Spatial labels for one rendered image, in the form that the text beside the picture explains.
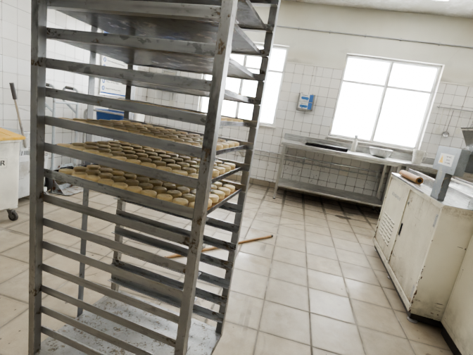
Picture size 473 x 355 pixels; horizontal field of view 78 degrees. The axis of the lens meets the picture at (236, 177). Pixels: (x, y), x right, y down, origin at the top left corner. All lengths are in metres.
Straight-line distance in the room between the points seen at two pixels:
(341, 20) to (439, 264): 3.98
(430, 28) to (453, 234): 3.85
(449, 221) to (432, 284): 0.43
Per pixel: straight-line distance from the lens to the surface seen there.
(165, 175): 0.88
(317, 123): 5.07
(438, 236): 2.22
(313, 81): 5.11
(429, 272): 2.30
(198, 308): 1.55
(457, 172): 2.15
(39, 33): 1.15
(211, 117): 0.77
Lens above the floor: 1.17
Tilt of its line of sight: 12 degrees down
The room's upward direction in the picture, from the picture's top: 9 degrees clockwise
